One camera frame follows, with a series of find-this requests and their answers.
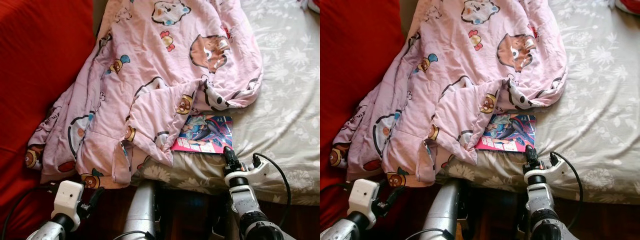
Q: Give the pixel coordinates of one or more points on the bed with beige floral sheet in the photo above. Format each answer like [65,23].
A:
[600,100]
[285,100]

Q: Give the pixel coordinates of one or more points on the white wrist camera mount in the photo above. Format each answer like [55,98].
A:
[252,172]
[67,197]
[363,196]
[550,170]

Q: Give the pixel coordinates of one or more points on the pink cartoon print blanket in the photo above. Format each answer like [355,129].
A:
[455,65]
[150,65]

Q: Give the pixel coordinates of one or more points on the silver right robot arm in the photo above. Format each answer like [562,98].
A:
[252,215]
[545,215]

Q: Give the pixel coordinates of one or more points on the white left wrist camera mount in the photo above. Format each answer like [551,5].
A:
[67,197]
[363,196]

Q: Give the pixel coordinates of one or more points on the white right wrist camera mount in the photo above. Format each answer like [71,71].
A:
[252,172]
[550,170]

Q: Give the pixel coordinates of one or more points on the colourful comic magazine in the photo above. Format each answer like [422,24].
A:
[510,132]
[207,135]

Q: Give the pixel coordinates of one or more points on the silver left robot leg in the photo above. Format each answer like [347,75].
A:
[444,210]
[142,210]

